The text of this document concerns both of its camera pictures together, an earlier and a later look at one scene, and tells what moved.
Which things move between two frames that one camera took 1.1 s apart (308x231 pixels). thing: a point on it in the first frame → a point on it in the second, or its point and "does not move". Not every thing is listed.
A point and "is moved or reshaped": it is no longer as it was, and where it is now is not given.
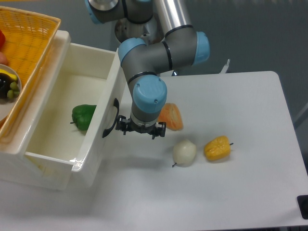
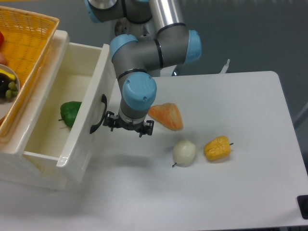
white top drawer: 57,155 is moved or reshaped
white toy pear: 184,153 does not move
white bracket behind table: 223,71 does not move
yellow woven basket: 29,37 does not move
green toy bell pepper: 81,115 → 68,111
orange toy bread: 170,114 does not move
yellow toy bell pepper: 217,148 does not move
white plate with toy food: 10,89 does not move
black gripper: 123,124 → 137,127
